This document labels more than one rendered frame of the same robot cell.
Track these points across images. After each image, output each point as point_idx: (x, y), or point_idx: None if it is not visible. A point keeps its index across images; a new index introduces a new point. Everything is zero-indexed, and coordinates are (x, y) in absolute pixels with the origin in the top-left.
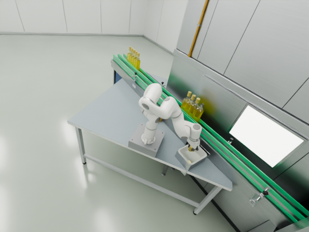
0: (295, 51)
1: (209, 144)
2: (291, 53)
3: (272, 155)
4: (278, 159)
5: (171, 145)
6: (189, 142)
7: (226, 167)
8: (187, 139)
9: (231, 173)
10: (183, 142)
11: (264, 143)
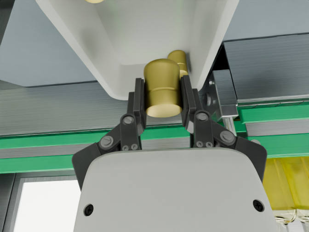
0: None
1: (149, 126)
2: None
3: (34, 210)
4: (22, 212)
5: None
6: (191, 191)
7: (56, 113)
8: (264, 215)
9: (36, 109)
10: (236, 42)
11: (61, 224)
